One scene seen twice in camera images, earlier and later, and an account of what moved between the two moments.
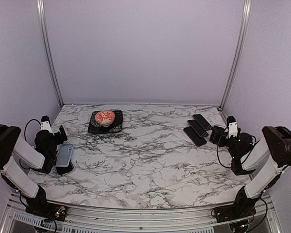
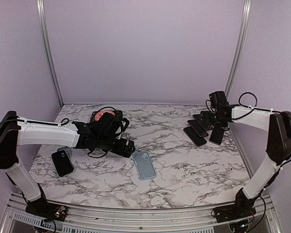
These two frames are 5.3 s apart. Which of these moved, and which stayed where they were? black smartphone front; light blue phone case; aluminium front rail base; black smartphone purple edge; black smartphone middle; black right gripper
Moved: black right gripper; light blue phone case
Stayed: black smartphone front; black smartphone purple edge; aluminium front rail base; black smartphone middle
